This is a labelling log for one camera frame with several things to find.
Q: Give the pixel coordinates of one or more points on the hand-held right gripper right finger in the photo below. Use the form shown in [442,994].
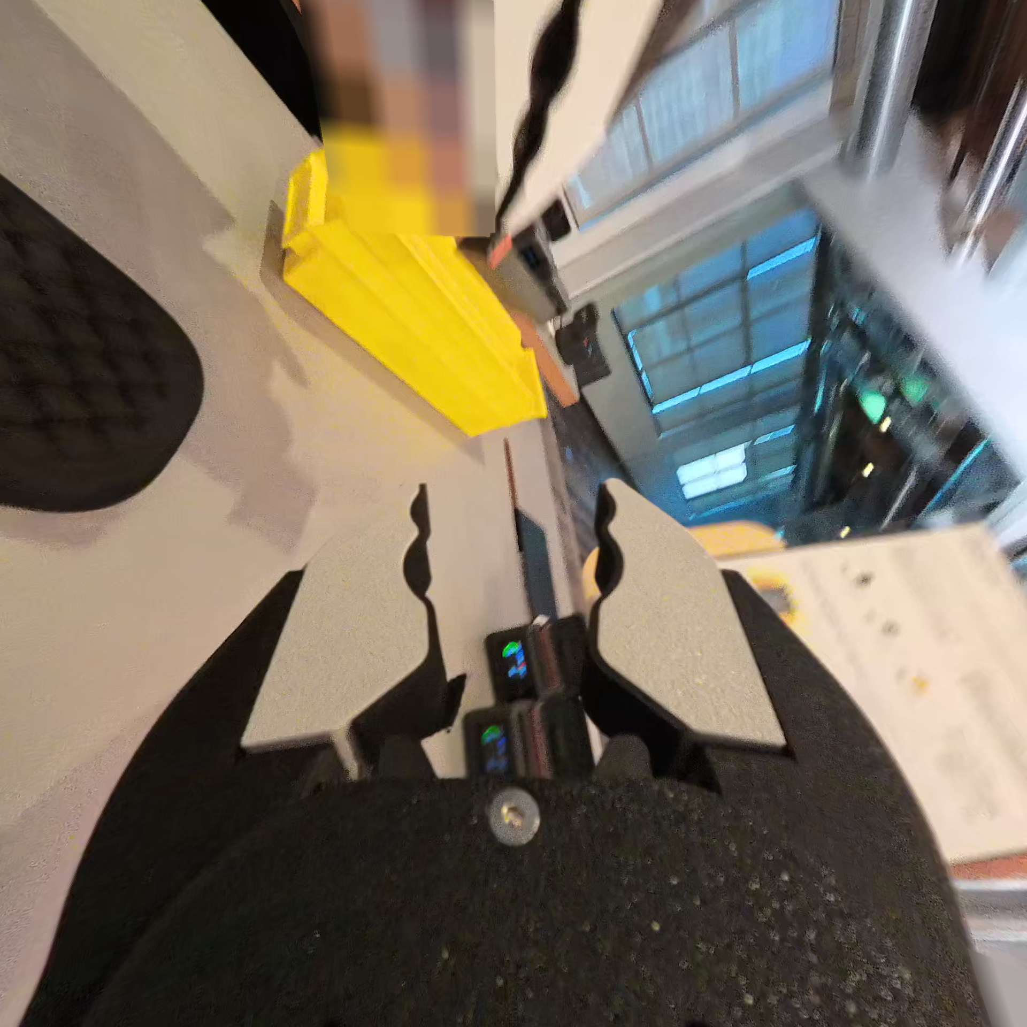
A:
[690,642]

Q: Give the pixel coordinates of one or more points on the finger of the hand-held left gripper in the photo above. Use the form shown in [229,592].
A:
[610,81]
[514,64]

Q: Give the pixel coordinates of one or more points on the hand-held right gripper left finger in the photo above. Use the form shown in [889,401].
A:
[337,642]

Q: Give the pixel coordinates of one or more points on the black battery charging case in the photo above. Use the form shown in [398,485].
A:
[498,746]
[522,265]
[514,658]

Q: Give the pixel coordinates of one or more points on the yellow plastic bin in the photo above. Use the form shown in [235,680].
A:
[418,321]

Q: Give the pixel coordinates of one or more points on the wooden sign board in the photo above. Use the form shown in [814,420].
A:
[755,554]

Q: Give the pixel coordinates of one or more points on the dark flat pad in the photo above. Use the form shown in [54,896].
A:
[535,562]

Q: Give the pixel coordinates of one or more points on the white instruction sheet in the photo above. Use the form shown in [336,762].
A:
[931,674]

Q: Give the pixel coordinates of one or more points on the dark desk device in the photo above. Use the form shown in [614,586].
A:
[581,340]

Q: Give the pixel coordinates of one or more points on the black quilted pad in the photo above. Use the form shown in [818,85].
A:
[81,369]

